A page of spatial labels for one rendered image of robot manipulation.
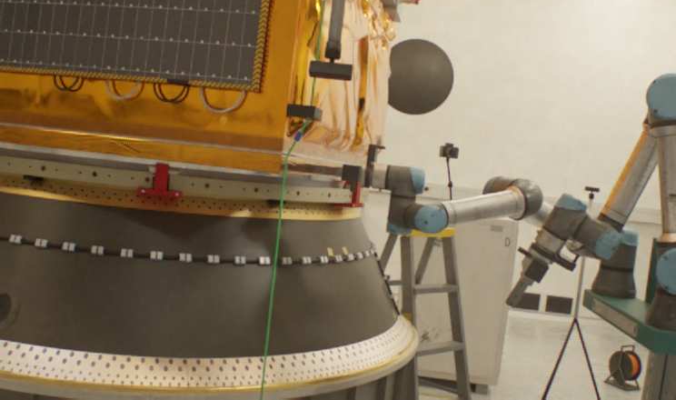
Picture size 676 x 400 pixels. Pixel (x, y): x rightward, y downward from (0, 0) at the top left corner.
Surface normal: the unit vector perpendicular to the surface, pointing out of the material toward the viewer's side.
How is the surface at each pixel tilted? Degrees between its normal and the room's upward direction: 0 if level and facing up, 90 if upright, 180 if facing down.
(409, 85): 90
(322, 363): 43
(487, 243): 90
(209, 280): 62
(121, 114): 94
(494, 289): 90
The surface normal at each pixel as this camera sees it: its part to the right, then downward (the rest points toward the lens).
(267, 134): -0.16, 0.05
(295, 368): 0.52, -0.66
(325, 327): 0.72, -0.37
